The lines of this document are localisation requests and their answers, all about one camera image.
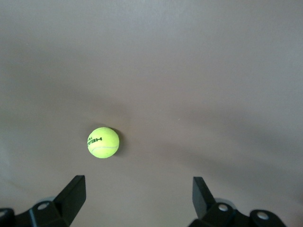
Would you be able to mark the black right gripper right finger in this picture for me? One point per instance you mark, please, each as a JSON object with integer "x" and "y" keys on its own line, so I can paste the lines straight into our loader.
{"x": 203, "y": 198}

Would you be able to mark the yellow tennis ball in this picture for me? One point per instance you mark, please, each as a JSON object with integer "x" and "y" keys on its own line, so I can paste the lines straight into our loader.
{"x": 103, "y": 142}

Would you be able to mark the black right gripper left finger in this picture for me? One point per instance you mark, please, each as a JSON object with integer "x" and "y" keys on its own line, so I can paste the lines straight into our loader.
{"x": 68, "y": 198}

